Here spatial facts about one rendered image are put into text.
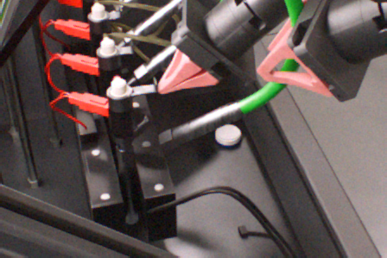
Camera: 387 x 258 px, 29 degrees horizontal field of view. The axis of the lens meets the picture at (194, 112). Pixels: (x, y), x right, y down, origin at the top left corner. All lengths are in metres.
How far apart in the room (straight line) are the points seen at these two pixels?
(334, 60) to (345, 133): 1.88
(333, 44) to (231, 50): 0.19
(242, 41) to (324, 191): 0.26
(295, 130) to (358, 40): 0.43
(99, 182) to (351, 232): 0.30
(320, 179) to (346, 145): 1.49
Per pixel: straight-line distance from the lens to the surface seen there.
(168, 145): 0.75
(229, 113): 0.71
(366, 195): 2.29
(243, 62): 0.80
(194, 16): 0.78
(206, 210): 1.07
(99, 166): 0.92
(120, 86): 0.82
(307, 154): 0.98
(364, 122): 2.54
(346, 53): 0.61
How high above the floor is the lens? 1.61
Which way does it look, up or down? 40 degrees down
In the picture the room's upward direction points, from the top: 1 degrees counter-clockwise
